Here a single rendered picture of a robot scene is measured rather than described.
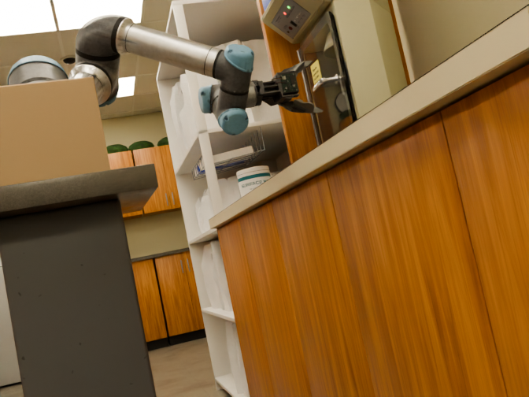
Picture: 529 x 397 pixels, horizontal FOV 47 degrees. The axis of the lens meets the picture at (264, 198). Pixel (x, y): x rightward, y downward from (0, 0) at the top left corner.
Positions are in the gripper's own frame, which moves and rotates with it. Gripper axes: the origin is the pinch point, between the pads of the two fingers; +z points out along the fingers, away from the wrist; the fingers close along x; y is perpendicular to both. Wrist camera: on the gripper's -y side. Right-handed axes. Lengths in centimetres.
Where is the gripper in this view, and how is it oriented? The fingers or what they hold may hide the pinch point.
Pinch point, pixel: (317, 87)
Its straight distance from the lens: 180.3
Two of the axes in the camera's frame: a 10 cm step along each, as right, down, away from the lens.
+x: -2.0, -9.8, 0.9
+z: 9.5, -1.7, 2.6
